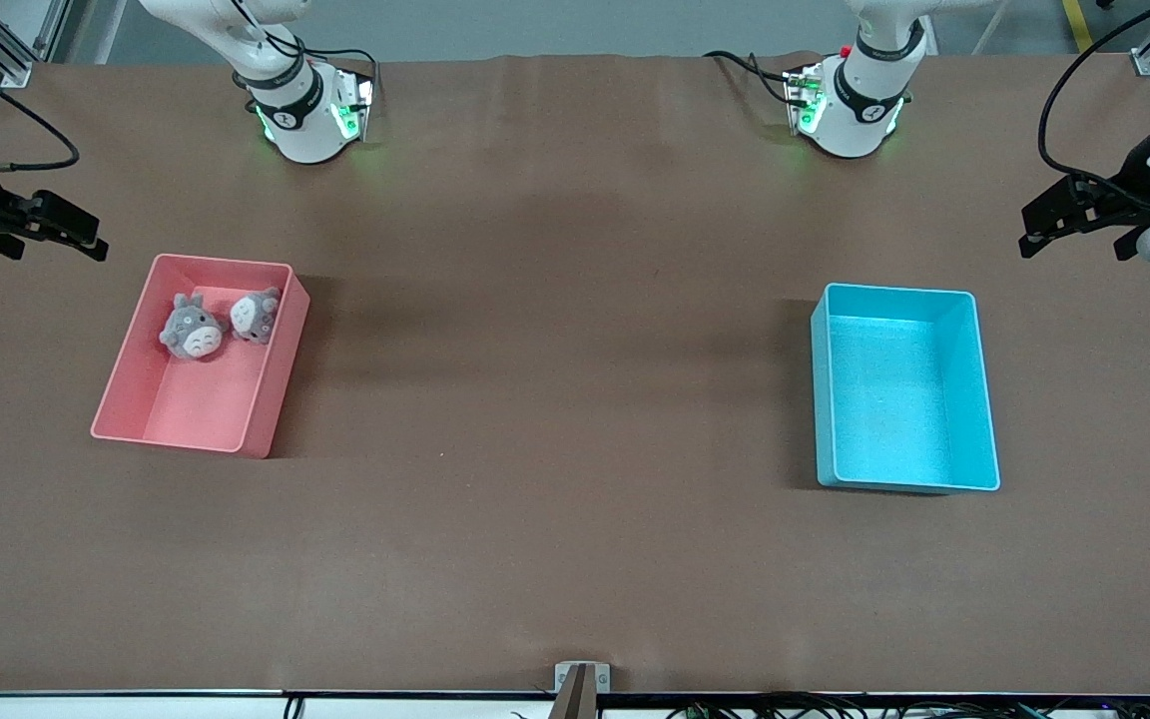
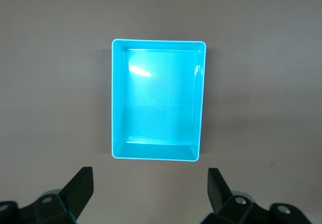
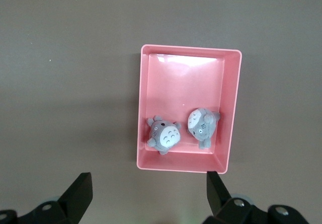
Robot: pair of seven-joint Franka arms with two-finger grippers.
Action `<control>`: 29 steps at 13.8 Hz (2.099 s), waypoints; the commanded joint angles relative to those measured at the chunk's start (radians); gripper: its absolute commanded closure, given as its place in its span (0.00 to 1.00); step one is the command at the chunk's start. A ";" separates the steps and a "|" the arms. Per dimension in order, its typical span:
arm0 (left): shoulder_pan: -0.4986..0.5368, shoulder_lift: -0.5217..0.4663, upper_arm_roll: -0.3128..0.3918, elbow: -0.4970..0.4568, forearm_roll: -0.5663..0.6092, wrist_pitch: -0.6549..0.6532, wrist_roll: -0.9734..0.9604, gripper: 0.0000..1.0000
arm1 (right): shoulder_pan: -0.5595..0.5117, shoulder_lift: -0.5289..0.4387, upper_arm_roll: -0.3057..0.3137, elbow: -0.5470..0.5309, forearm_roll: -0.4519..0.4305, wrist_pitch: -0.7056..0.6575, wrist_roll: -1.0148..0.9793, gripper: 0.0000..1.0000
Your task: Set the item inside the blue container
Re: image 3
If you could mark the grey plush Totoro toy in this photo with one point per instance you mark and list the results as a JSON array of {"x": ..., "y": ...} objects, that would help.
[
  {"x": 163, "y": 138},
  {"x": 201, "y": 131}
]

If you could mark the brown table cover mat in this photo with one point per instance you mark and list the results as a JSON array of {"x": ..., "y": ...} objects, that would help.
[{"x": 63, "y": 83}]

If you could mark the pink plastic box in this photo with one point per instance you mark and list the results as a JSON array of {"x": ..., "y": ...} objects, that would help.
[{"x": 183, "y": 88}]

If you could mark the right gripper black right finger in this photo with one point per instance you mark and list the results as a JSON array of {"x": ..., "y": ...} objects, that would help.
[{"x": 216, "y": 196}]

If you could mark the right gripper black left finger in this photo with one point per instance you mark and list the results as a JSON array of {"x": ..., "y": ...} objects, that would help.
[{"x": 78, "y": 196}]

